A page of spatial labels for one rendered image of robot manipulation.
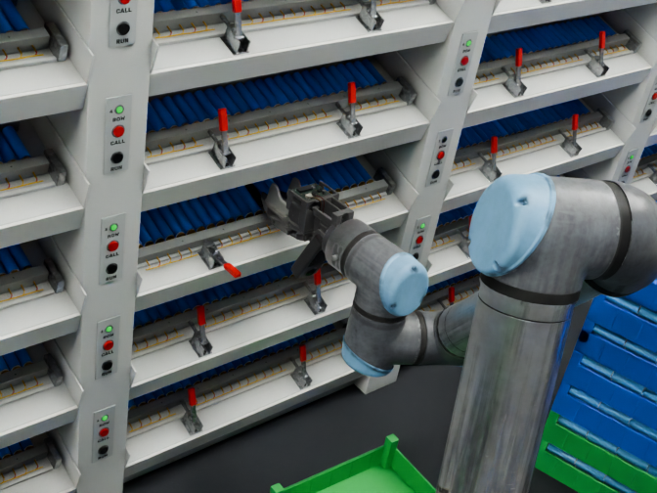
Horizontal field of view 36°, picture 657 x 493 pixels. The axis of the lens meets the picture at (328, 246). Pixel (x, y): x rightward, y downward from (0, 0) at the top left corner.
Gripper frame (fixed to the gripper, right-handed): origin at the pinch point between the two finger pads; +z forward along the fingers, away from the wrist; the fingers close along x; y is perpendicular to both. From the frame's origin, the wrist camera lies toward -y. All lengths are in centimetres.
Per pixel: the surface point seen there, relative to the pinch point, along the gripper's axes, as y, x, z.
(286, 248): -6.6, 0.8, -6.8
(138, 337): -21.7, 26.3, 0.6
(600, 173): -17, -99, -3
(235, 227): -2.3, 9.1, -2.1
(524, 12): 32, -48, -9
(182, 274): -6.1, 21.8, -5.5
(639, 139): -7, -105, -7
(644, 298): -8, -49, -50
